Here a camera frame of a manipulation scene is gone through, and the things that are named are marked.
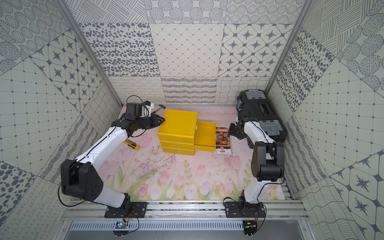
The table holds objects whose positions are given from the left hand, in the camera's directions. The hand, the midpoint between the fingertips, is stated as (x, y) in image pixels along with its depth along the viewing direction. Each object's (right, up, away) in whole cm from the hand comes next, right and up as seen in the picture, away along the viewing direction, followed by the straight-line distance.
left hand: (163, 118), depth 83 cm
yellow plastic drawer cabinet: (+8, -7, -5) cm, 12 cm away
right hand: (+42, -10, +11) cm, 45 cm away
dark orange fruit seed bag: (+37, -16, +15) cm, 43 cm away
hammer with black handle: (-9, +9, +35) cm, 38 cm away
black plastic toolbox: (+59, +10, +15) cm, 62 cm away
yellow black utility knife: (-23, -17, +11) cm, 31 cm away
